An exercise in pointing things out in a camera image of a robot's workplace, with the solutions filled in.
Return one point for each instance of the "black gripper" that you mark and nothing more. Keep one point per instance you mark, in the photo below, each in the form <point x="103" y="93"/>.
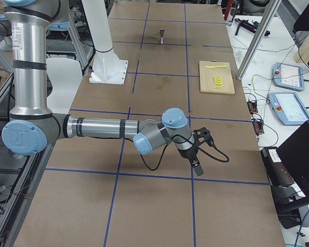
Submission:
<point x="188" y="154"/>

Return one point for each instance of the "steel measuring jigger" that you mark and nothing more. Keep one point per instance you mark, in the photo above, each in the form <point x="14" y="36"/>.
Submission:
<point x="161" y="32"/>

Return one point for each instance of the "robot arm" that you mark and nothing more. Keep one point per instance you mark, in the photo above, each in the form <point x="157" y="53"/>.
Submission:
<point x="41" y="116"/>

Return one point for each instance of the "bamboo cutting board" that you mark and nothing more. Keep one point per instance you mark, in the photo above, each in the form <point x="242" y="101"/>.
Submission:
<point x="207" y="81"/>

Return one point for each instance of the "yellow plastic knife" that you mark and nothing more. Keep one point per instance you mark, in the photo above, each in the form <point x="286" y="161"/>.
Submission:
<point x="215" y="66"/>

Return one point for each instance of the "black monitor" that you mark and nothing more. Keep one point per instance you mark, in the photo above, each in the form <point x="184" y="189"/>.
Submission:
<point x="294" y="154"/>

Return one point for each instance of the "near teach pendant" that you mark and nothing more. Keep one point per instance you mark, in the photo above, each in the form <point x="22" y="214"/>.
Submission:
<point x="288" y="108"/>

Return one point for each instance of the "teach pendant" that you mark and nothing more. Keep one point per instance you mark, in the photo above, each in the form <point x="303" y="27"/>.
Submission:
<point x="288" y="76"/>
<point x="288" y="108"/>

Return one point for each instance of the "far teach pendant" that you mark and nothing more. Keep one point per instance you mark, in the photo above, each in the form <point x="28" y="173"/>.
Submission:
<point x="288" y="76"/>

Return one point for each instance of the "white chair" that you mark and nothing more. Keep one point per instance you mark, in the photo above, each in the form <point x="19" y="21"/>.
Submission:
<point x="65" y="76"/>

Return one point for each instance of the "aluminium frame post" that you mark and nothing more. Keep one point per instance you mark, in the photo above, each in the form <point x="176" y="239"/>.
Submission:
<point x="264" y="23"/>

